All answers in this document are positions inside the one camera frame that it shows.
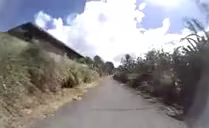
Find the row of trees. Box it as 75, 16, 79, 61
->
79, 54, 116, 76

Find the grey paved road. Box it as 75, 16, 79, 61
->
31, 75, 190, 128

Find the building with dark roof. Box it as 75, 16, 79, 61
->
6, 21, 86, 62

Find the dry grass verge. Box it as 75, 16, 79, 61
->
0, 79, 105, 128

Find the dark bushes and cane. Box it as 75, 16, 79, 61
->
112, 0, 209, 118

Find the overgrown bushes bank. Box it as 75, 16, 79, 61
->
0, 31, 101, 111

